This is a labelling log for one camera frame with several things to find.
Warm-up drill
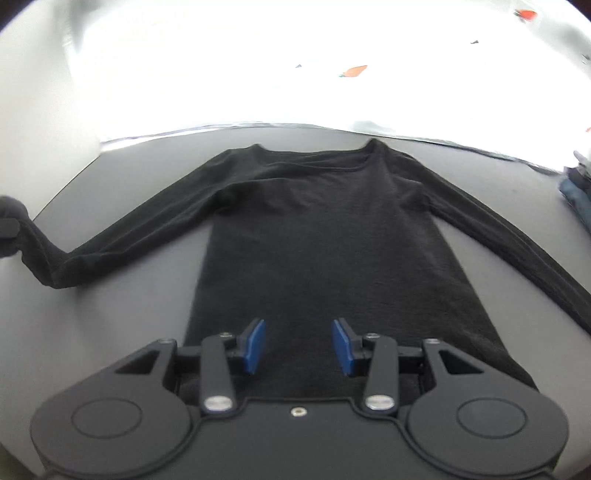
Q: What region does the black long-sleeve shirt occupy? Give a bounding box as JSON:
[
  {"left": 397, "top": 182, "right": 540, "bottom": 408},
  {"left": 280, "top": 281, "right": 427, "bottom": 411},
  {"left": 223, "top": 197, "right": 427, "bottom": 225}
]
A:
[{"left": 0, "top": 138, "right": 591, "bottom": 401}]

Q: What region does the printed white sheet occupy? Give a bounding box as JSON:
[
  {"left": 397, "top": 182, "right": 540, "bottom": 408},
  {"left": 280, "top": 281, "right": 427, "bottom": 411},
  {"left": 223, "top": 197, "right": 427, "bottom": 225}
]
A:
[{"left": 65, "top": 0, "right": 591, "bottom": 177}]

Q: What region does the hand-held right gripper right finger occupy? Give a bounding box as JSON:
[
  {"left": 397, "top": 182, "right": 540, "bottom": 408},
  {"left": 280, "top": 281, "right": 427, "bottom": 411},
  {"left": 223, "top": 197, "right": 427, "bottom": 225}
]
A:
[{"left": 332, "top": 316, "right": 486, "bottom": 414}]

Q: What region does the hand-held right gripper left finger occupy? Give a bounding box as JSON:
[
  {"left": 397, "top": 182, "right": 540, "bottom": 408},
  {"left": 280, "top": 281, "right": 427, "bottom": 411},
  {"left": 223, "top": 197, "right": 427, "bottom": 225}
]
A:
[{"left": 113, "top": 318, "right": 267, "bottom": 415}]

